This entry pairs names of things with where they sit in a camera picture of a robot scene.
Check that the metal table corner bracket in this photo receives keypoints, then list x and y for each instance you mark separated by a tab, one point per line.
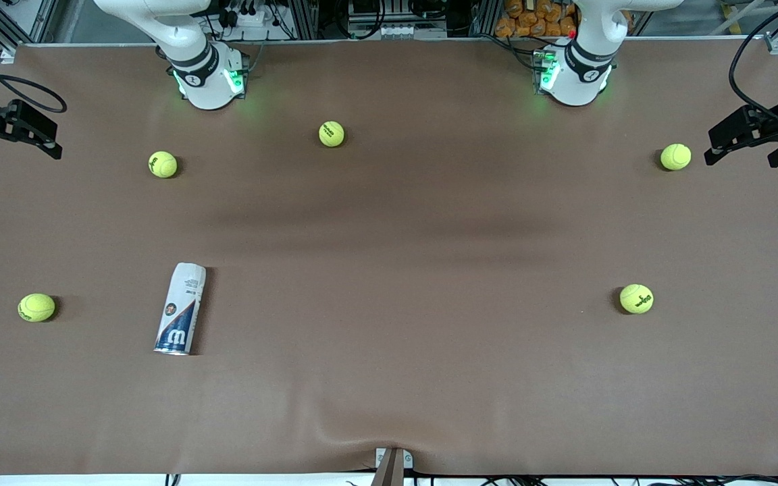
8	54
777	44

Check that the metal camera post bracket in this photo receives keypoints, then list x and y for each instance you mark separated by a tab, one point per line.
392	466

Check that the aluminium frame post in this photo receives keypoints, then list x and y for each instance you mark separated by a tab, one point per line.
485	17
305	19

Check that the white blue tennis ball can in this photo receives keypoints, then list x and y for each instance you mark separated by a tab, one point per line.
179	310

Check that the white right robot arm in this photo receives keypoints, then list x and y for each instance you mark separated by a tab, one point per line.
206	74

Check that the white terminal strip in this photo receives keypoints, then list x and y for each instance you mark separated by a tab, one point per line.
399	31

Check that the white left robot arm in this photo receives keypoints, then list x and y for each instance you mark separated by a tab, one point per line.
581	71

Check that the orange fruit pile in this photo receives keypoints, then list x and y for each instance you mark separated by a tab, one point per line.
537	17

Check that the yellow tennis ball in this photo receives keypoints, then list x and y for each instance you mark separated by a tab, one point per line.
636	298
36	307
331	133
676	156
163	164

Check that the brown table mat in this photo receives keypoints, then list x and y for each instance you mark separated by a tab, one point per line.
429	337

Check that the white power strip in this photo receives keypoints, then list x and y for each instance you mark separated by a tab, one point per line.
254	19

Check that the yellow stick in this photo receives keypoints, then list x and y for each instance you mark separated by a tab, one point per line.
731	17

